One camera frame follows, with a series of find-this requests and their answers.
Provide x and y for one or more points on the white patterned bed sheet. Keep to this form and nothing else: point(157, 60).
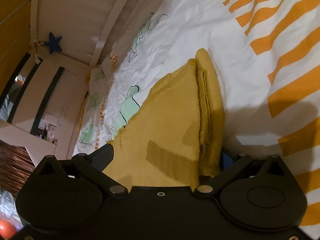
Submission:
point(266, 57)

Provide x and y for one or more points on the mustard yellow knit sweater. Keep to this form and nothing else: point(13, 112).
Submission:
point(175, 136)

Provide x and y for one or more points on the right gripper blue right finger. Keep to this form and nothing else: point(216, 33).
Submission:
point(234, 166)

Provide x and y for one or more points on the red ball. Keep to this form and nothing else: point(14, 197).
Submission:
point(7, 230)

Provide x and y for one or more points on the left wooden bed rail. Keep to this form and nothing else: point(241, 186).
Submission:
point(44, 116)

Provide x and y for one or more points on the striped brown fabric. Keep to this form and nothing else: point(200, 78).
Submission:
point(16, 166)

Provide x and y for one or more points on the wooden bed headboard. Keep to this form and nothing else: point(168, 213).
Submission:
point(88, 28)

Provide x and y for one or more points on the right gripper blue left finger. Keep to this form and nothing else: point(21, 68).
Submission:
point(100, 158)

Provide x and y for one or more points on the dark blue star ornament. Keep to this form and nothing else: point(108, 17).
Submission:
point(53, 43)

